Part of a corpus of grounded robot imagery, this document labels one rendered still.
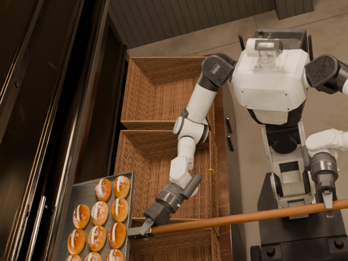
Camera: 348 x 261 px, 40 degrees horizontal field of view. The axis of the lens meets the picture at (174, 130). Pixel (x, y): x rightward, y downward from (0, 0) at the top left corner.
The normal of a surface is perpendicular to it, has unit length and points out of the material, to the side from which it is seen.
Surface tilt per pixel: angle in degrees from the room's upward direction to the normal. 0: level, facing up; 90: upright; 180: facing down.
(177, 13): 90
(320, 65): 37
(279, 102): 90
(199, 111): 65
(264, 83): 45
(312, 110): 0
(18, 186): 70
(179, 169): 13
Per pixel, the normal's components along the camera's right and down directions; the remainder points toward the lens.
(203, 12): 0.04, 0.73
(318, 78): -0.67, -0.13
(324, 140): -0.66, -0.53
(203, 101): 0.06, 0.36
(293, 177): -0.29, -0.51
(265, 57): -0.35, 0.76
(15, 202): 0.80, -0.38
